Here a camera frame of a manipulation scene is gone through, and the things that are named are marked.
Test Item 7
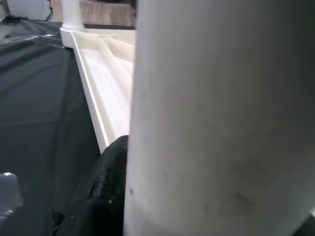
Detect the white cabinet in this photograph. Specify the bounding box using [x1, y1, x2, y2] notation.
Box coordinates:
[6, 0, 53, 21]

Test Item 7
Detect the white plastic children table top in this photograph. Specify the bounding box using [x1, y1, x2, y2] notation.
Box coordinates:
[60, 26, 137, 155]

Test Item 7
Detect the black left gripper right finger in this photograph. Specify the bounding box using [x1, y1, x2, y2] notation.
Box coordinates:
[292, 207, 315, 236]

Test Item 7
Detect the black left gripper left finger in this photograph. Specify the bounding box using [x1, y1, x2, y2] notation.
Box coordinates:
[50, 134, 130, 236]

